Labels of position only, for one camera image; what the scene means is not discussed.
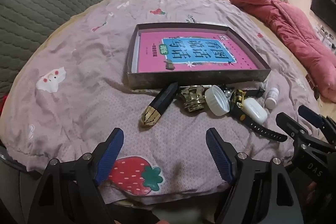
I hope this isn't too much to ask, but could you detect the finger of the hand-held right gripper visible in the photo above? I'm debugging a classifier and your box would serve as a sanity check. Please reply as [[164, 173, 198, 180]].
[[276, 112, 336, 159], [298, 105, 336, 144]]

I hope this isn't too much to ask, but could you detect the black gold-tipped case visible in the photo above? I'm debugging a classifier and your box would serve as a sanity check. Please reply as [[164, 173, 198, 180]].
[[140, 82, 179, 128]]

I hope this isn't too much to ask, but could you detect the black pearl hair clip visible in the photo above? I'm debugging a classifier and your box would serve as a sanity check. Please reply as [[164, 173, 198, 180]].
[[222, 84, 235, 98]]

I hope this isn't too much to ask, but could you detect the small white bottle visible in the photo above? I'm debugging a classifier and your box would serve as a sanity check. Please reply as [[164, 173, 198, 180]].
[[264, 88, 279, 109]]

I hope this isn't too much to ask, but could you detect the black television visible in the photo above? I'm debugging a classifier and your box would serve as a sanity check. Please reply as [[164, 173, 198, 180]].
[[310, 0, 336, 28]]

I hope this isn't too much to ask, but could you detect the black yellow wristwatch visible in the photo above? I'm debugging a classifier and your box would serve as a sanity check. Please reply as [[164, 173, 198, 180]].
[[228, 89, 288, 142]]

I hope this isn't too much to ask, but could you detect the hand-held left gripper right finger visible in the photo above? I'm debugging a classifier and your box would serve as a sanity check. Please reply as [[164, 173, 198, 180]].
[[205, 128, 305, 224]]

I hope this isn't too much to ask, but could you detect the pink quilt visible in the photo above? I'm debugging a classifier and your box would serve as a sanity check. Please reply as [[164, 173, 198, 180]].
[[225, 0, 336, 104]]

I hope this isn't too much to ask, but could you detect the dark cardboard box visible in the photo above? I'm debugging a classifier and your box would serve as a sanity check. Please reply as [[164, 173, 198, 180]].
[[125, 24, 271, 90]]

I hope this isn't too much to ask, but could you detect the white earbuds case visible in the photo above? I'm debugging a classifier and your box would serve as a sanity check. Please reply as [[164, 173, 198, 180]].
[[241, 97, 268, 124]]

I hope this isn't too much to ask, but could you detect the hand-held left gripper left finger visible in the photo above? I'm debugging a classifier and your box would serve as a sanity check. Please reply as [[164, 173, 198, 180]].
[[28, 128, 124, 224]]

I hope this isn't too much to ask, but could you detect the purple printed bedsheet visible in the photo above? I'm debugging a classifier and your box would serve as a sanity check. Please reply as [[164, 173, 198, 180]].
[[0, 0, 321, 203]]

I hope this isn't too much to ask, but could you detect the pink book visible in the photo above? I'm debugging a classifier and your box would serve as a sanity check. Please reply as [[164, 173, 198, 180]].
[[135, 31, 259, 73]]

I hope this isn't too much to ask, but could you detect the grey quilted headboard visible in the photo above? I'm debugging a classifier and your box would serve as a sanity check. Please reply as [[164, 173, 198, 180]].
[[0, 0, 124, 93]]

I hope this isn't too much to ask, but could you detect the white plastic lid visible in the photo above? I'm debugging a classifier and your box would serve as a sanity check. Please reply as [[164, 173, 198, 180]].
[[205, 85, 230, 116]]

